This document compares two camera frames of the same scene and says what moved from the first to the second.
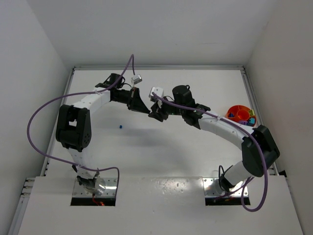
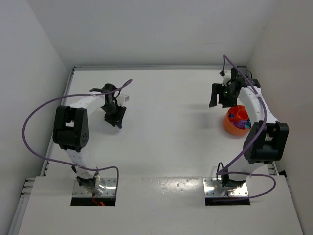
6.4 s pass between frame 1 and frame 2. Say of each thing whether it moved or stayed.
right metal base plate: stayed
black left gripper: moved
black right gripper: moved
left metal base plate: stayed
